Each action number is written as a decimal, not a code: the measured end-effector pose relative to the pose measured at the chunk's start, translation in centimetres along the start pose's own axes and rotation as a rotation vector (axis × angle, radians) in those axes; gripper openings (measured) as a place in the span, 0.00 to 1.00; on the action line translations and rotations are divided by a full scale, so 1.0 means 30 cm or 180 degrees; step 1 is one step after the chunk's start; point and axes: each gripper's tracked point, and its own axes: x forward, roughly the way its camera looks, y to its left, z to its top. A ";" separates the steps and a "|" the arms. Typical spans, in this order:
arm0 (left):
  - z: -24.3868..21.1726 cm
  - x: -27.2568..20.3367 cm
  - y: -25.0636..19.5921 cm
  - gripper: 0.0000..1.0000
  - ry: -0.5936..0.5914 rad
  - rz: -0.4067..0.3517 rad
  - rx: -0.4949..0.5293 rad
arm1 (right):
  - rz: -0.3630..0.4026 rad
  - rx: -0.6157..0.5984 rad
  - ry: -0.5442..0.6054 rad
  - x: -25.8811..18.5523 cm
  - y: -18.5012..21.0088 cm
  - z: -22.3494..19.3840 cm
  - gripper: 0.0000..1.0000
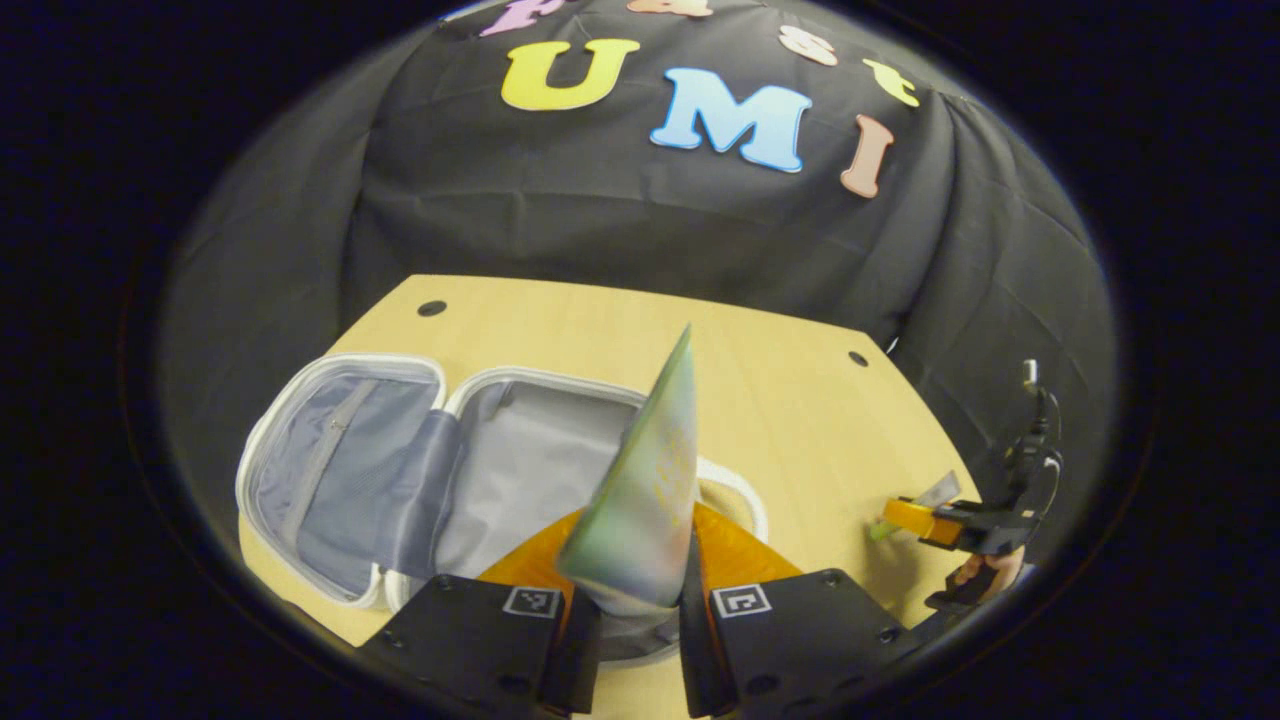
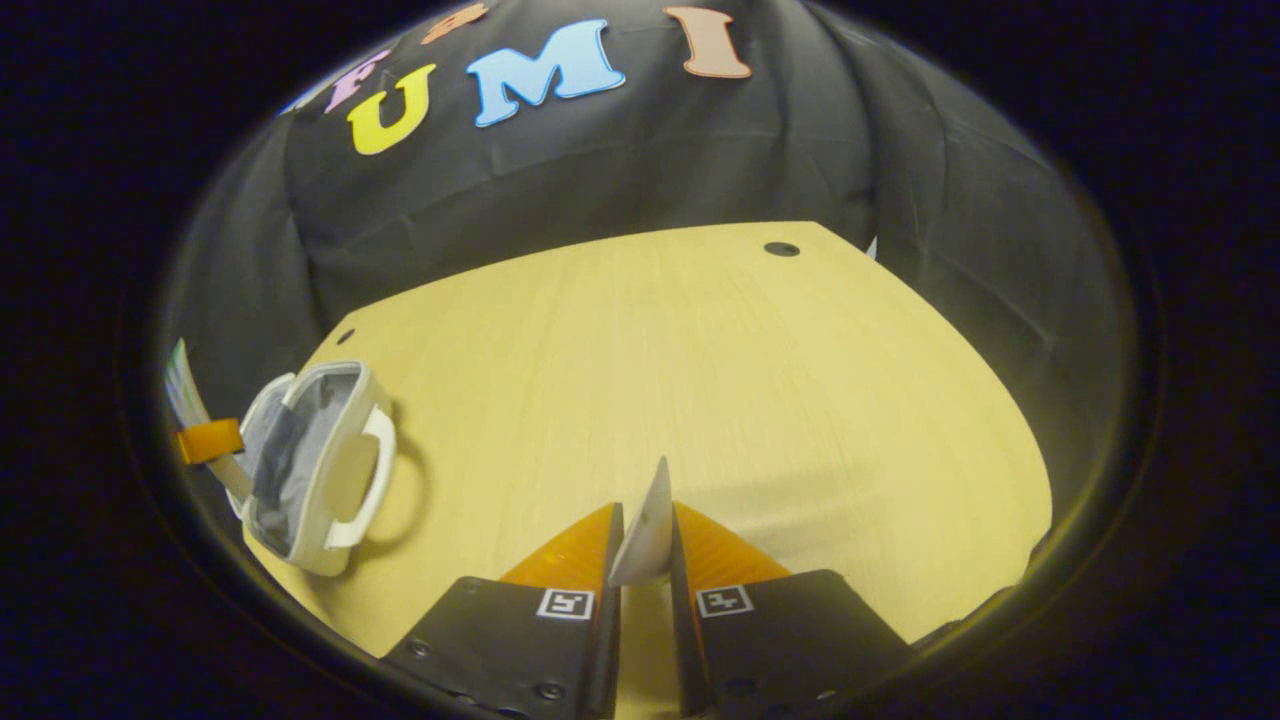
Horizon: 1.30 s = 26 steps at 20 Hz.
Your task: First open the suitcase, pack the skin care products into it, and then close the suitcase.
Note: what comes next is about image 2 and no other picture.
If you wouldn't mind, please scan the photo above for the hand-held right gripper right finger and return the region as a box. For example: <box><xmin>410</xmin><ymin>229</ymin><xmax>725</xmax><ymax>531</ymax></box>
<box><xmin>670</xmin><ymin>502</ymin><xmax>918</xmax><ymax>717</ymax></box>

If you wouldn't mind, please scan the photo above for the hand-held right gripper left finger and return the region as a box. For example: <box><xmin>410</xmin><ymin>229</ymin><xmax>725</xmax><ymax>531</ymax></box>
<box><xmin>380</xmin><ymin>502</ymin><xmax>626</xmax><ymax>719</ymax></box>

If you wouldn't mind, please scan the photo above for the small white suitcase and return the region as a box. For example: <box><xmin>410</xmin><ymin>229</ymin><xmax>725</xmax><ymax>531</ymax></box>
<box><xmin>228</xmin><ymin>360</ymin><xmax>399</xmax><ymax>578</ymax></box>

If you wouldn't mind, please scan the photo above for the black backdrop cloth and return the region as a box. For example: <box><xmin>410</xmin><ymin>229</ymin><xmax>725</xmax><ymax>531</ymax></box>
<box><xmin>160</xmin><ymin>0</ymin><xmax>1141</xmax><ymax>561</ymax></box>

